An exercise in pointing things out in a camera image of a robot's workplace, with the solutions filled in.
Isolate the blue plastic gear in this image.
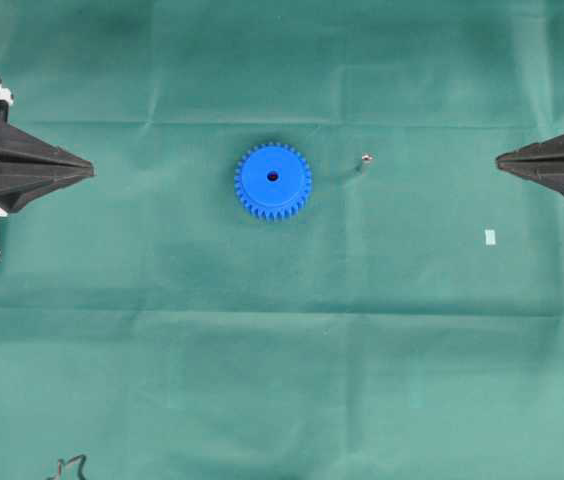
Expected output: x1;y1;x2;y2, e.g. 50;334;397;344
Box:
234;142;313;221

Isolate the small pale tape piece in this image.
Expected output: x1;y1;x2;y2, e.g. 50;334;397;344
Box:
484;229;497;246

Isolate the green table cloth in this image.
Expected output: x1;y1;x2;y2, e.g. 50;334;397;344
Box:
0;1;564;479

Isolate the dark wire on cloth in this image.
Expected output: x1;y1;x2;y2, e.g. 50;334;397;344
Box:
43;453;89;480

